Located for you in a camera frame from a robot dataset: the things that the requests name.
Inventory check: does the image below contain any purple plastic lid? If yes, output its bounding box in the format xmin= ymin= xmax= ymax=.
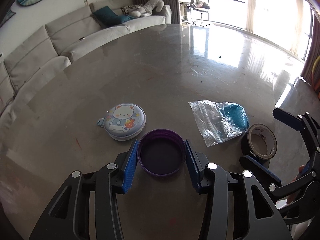
xmin=137 ymin=129 xmax=186 ymax=177

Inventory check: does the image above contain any person's right hand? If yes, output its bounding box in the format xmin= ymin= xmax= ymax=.
xmin=286 ymin=165 xmax=305 ymax=205

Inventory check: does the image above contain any black tape roll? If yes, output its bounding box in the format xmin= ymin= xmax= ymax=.
xmin=241 ymin=124 xmax=278 ymax=164

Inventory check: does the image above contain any zip bag with blue item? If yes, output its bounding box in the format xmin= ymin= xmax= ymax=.
xmin=189 ymin=100 xmax=249 ymax=147

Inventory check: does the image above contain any round cartoon bear tin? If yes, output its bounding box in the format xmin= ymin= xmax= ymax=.
xmin=97 ymin=103 xmax=146 ymax=141

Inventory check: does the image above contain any grey sectional sofa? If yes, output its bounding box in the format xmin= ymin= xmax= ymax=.
xmin=1 ymin=0 xmax=171 ymax=129

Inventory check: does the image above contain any teal cushion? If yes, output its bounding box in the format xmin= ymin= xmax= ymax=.
xmin=93 ymin=6 xmax=135 ymax=27

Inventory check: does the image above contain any white plush toy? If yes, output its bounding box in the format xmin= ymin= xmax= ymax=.
xmin=129 ymin=0 xmax=164 ymax=18

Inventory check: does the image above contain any patterned cushion near plush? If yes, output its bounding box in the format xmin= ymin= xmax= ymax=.
xmin=121 ymin=4 xmax=142 ymax=15

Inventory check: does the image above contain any left wall painting panel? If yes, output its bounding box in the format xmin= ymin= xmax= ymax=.
xmin=0 ymin=9 xmax=16 ymax=27

